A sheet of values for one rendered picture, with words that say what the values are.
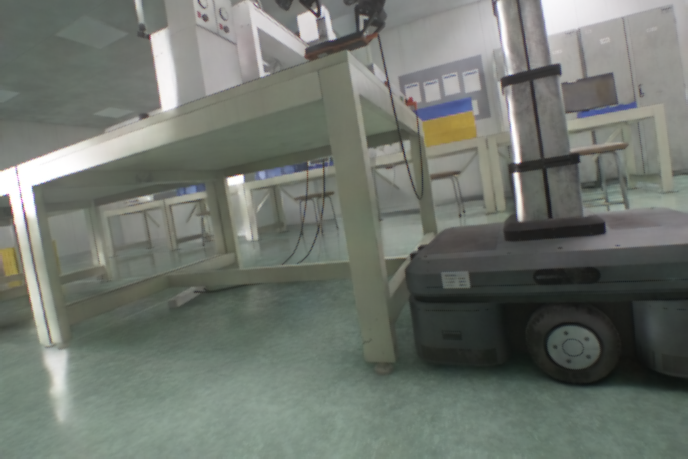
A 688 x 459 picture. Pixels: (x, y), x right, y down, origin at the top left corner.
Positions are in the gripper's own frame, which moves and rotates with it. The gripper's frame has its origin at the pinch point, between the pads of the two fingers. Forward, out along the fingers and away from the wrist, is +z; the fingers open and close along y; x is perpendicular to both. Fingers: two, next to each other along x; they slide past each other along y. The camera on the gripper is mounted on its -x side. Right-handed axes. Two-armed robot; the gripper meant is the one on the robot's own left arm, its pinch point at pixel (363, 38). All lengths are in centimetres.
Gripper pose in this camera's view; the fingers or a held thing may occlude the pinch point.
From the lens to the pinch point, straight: 116.9
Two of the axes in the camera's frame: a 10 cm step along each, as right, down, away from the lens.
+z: -3.1, 9.2, 2.5
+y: -4.0, 1.1, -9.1
